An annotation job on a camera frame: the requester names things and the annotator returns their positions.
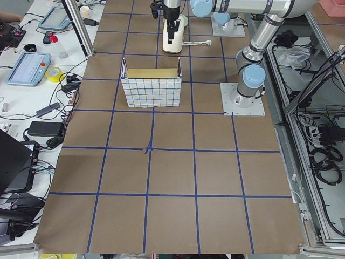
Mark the white toaster power cable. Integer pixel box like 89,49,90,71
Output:
182,39,212,47

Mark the yellow tape roll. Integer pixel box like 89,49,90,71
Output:
45,66,65,83

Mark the black power adapter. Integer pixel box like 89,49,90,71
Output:
27,121,64,137

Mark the white two-slot toaster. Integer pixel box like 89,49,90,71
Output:
162,19,184,53

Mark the white paper cup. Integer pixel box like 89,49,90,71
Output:
79,6,91,19

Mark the wire basket with wooden shelves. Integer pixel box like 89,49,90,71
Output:
121,58,182,108

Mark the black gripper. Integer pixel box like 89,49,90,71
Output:
163,6,180,44

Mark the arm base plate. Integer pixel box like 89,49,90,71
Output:
211,16,245,37
220,83,265,116

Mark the aluminium frame post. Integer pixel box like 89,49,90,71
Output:
61,0,94,58

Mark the white bottle red cap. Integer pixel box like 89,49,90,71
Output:
49,32,68,59

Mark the blue teach pendant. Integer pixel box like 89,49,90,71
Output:
5,52,51,86
38,6,70,31

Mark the light green plate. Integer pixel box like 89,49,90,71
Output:
179,14,189,27

